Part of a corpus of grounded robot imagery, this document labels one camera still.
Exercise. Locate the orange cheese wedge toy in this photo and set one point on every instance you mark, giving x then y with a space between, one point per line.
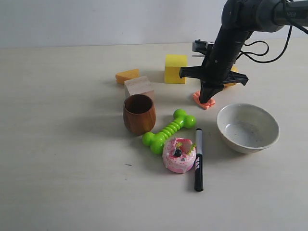
121 77

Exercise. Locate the yellow cube block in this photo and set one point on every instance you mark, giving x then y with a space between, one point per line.
173 63

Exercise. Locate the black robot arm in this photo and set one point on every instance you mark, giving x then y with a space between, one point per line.
240 18

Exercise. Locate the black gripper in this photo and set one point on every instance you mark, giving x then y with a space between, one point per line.
209 76

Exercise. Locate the green bone chew toy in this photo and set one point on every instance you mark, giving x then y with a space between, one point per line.
156 141

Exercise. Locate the pink frosted donut toy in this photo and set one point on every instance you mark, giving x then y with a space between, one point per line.
179 155

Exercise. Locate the white ceramic bowl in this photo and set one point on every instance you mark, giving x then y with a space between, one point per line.
247 128

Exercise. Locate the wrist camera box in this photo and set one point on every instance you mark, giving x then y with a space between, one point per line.
202 47

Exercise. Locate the brown wooden cup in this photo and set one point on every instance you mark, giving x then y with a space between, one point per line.
139 114

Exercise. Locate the black white marker pen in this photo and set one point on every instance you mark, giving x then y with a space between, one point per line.
198 183

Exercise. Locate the light wooden cube block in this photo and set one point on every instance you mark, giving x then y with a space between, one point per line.
139 85

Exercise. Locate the pink toy meat piece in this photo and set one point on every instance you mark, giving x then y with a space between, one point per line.
211 102

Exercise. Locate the yellow lemon with sticker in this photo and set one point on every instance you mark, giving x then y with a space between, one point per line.
231 82

